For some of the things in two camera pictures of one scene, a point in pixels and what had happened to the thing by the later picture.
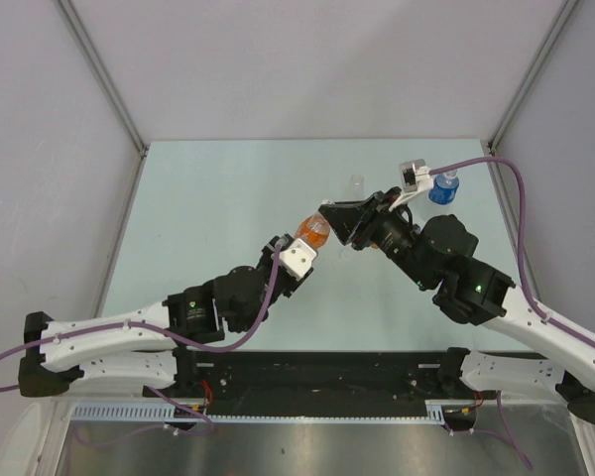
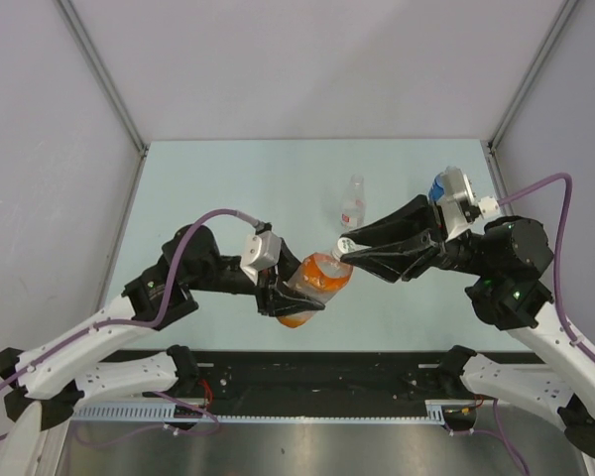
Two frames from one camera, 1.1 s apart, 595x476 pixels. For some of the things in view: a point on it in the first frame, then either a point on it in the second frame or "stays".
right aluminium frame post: (533, 72) stays
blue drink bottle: (444, 187) stays
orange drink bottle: (313, 229) → (319, 276)
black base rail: (319, 383) stays
